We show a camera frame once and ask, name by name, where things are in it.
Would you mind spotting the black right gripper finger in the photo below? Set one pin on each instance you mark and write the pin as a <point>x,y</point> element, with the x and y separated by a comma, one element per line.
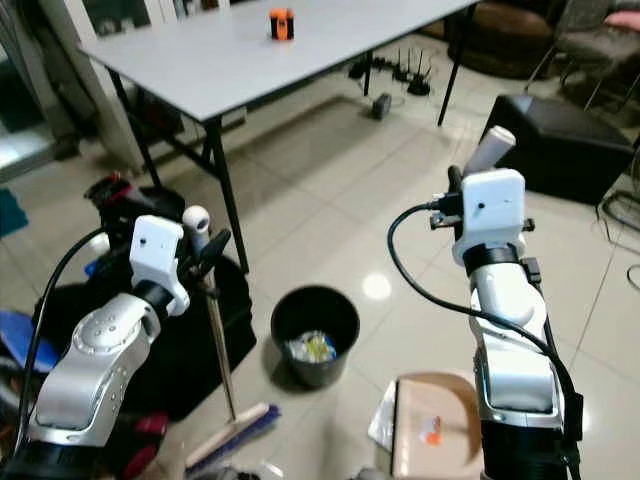
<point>455,180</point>

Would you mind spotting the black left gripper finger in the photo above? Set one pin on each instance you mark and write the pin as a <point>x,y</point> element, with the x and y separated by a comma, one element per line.
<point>213,252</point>

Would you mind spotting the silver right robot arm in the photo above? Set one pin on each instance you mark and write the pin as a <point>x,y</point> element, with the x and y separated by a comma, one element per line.
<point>510,340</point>

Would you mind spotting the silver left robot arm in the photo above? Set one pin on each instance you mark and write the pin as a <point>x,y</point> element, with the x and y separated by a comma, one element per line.
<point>95,350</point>

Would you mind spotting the teal floor mat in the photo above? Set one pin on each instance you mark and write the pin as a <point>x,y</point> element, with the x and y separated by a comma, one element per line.
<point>12,212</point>

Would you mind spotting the large black bag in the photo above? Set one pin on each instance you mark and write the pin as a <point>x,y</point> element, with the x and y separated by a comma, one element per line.
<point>200,355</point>

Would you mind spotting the black router with antennas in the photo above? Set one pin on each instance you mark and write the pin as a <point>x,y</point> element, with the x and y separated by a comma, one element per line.
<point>415,84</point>

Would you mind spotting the black caster wheel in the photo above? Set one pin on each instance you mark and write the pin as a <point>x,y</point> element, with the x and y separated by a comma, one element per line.
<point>381,106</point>

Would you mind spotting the black cube ottoman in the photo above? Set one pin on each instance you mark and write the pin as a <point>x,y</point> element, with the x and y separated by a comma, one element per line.
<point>555,145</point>

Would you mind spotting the crumpled trash wrapper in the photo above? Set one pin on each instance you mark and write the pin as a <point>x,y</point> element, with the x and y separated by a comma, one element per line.
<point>311,347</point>

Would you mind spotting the black round trash bin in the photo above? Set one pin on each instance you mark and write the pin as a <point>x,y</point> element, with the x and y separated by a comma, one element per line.
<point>313,372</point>

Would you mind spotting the brown beanbag seat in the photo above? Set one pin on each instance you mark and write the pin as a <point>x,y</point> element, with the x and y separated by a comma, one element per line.
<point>500,35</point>

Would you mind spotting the dark red round object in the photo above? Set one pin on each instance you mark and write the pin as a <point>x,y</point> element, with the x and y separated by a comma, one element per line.
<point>148,445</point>

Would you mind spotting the blue flat plastic piece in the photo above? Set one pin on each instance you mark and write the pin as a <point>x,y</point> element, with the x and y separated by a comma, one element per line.
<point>15,340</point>

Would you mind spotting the grey chair with metal legs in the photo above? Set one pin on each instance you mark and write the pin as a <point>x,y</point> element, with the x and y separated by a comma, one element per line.
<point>595,45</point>

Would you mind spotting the grey folding table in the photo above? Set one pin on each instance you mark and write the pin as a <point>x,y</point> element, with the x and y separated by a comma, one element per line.
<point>260,60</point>

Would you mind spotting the small orange black device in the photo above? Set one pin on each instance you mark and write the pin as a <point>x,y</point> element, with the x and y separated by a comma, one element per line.
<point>281,24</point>

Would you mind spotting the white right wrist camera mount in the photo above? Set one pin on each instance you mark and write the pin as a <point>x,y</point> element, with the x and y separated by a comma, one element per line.
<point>490,205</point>

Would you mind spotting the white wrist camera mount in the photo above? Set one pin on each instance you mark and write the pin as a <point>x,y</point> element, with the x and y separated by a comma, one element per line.
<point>490,205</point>
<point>155,250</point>

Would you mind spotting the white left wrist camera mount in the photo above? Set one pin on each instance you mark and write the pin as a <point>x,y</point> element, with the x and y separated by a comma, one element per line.
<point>155,250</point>

